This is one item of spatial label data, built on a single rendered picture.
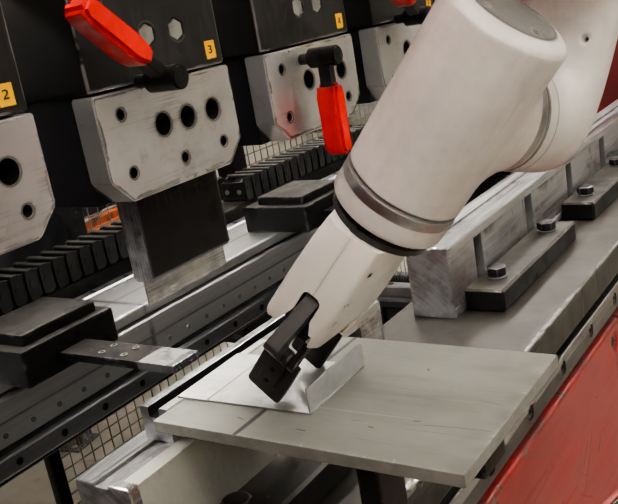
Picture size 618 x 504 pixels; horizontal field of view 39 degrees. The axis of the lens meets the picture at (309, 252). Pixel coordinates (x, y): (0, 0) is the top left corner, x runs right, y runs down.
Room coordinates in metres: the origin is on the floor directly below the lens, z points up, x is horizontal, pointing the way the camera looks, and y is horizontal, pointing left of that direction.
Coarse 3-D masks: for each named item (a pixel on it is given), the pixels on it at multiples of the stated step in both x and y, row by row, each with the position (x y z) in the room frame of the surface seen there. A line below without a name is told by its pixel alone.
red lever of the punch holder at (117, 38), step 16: (80, 0) 0.57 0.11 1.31; (96, 0) 0.57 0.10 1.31; (80, 16) 0.57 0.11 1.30; (96, 16) 0.57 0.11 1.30; (112, 16) 0.58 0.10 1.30; (80, 32) 0.58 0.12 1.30; (96, 32) 0.57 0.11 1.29; (112, 32) 0.58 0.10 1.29; (128, 32) 0.59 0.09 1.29; (112, 48) 0.59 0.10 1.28; (128, 48) 0.59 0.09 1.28; (144, 48) 0.60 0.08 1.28; (128, 64) 0.60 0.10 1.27; (144, 64) 0.60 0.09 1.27; (160, 64) 0.61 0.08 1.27; (176, 64) 0.62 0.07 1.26; (144, 80) 0.62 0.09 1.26; (160, 80) 0.62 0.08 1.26; (176, 80) 0.61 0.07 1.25
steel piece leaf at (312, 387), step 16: (352, 352) 0.64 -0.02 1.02; (304, 368) 0.67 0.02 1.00; (320, 368) 0.66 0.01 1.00; (336, 368) 0.62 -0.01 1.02; (352, 368) 0.64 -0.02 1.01; (240, 384) 0.66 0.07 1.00; (304, 384) 0.64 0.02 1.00; (320, 384) 0.60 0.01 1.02; (336, 384) 0.62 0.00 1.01; (208, 400) 0.64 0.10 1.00; (224, 400) 0.63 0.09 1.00; (240, 400) 0.63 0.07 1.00; (256, 400) 0.62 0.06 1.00; (272, 400) 0.62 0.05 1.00; (288, 400) 0.61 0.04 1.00; (304, 400) 0.61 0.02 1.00; (320, 400) 0.60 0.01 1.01
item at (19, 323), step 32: (0, 320) 0.85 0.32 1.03; (32, 320) 0.83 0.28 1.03; (64, 320) 0.83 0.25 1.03; (96, 320) 0.85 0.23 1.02; (0, 352) 0.79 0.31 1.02; (32, 352) 0.78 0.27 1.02; (64, 352) 0.80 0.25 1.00; (96, 352) 0.79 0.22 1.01; (128, 352) 0.77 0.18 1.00; (160, 352) 0.76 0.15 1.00; (192, 352) 0.74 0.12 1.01; (32, 384) 0.77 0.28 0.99
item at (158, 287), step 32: (160, 192) 0.69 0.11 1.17; (192, 192) 0.71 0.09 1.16; (128, 224) 0.67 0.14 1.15; (160, 224) 0.68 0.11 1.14; (192, 224) 0.71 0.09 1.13; (224, 224) 0.74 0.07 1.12; (160, 256) 0.67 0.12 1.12; (192, 256) 0.70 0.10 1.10; (224, 256) 0.75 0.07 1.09; (160, 288) 0.68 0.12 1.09
